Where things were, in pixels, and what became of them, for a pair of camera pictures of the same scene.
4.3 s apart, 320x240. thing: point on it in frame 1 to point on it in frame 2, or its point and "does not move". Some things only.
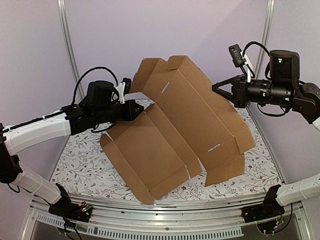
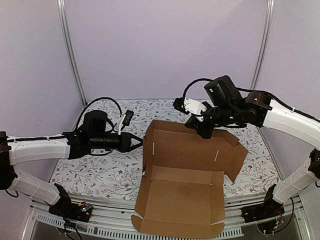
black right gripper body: [239, 91] to [203, 122]
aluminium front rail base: [213, 220] does not move
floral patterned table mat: [85, 167] does not move
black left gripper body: [125, 116] to [121, 147]
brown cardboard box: [190, 127] to [181, 193]
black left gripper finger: [135, 109] to [129, 136]
